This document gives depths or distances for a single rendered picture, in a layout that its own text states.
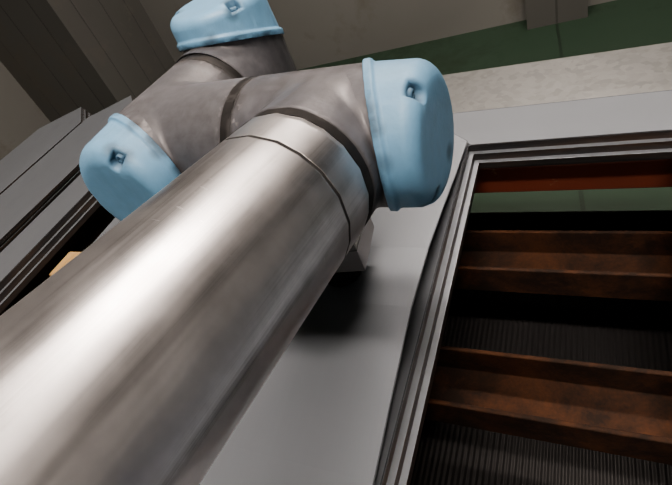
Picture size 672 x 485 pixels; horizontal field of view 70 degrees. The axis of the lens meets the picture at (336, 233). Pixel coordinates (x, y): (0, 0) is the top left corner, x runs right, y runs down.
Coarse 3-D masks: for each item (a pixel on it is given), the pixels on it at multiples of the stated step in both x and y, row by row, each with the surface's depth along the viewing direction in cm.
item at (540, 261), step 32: (480, 256) 77; (512, 256) 75; (544, 256) 73; (576, 256) 71; (608, 256) 69; (640, 256) 67; (480, 288) 72; (512, 288) 70; (544, 288) 68; (576, 288) 66; (608, 288) 64; (640, 288) 62
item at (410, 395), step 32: (480, 160) 70; (512, 160) 68; (544, 160) 66; (576, 160) 65; (608, 160) 63; (64, 224) 97; (448, 224) 60; (32, 256) 92; (448, 256) 58; (0, 288) 87; (448, 288) 56; (416, 320) 52; (416, 352) 49; (416, 384) 48; (416, 416) 46; (384, 448) 43; (416, 448) 45; (384, 480) 41
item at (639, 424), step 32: (448, 352) 62; (480, 352) 60; (448, 384) 63; (480, 384) 62; (512, 384) 60; (544, 384) 59; (576, 384) 58; (608, 384) 56; (640, 384) 54; (448, 416) 59; (480, 416) 56; (512, 416) 53; (544, 416) 56; (576, 416) 55; (608, 416) 54; (640, 416) 53; (608, 448) 51; (640, 448) 49
